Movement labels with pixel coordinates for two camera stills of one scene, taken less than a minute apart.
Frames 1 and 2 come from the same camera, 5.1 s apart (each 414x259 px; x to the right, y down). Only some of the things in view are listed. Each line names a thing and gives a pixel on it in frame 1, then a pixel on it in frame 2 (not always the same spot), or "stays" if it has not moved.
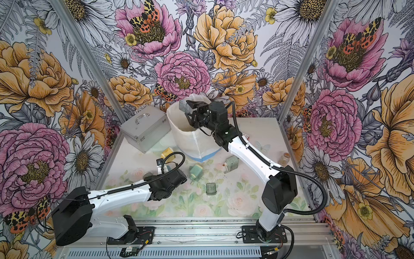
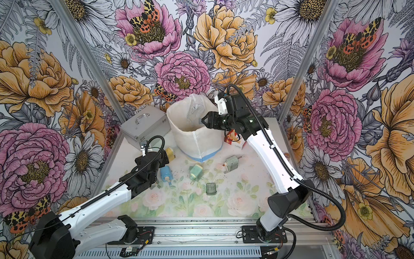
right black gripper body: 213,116 to 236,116
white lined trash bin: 192,142 stays
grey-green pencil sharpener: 231,163 stays
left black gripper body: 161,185 to 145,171
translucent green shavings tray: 211,188 stays
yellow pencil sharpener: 168,151 stays
